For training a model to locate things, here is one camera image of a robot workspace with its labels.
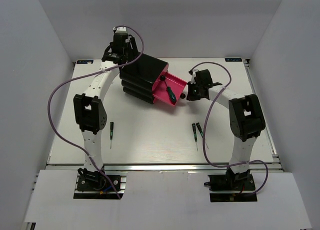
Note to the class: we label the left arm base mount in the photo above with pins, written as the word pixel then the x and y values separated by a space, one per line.
pixel 94 186

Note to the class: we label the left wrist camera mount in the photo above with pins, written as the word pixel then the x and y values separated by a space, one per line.
pixel 121 29

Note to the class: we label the pink drawer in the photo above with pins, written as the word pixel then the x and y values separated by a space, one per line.
pixel 176 84
pixel 162 76

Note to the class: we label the blue label sticker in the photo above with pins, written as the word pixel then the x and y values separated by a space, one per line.
pixel 233 60
pixel 84 62

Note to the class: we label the blue label sticker left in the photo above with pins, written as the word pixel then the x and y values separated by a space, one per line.
pixel 84 62

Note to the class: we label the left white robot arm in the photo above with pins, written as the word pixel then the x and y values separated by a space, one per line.
pixel 90 113

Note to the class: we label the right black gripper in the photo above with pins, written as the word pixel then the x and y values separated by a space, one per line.
pixel 191 97

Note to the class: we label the white foreground board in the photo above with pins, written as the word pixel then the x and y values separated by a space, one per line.
pixel 164 201

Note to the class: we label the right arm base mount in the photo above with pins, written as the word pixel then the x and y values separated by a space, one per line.
pixel 231 188

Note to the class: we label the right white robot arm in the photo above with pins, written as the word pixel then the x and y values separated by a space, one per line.
pixel 246 118

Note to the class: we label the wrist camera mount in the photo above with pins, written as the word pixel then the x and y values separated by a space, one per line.
pixel 121 29
pixel 193 75

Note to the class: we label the pink top drawer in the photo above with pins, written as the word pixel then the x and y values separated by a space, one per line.
pixel 162 76

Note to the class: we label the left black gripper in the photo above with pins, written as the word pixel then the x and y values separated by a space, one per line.
pixel 133 53

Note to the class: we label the large green handled screwdriver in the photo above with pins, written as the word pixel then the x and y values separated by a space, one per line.
pixel 171 95

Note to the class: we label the black drawer cabinet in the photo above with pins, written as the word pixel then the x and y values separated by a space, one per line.
pixel 141 78

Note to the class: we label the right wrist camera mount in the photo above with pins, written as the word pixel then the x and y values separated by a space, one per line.
pixel 193 75

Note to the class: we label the blue label sticker right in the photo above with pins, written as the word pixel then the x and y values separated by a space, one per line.
pixel 233 60

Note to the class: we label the small green precision screwdriver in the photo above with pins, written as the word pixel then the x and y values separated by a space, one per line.
pixel 111 133

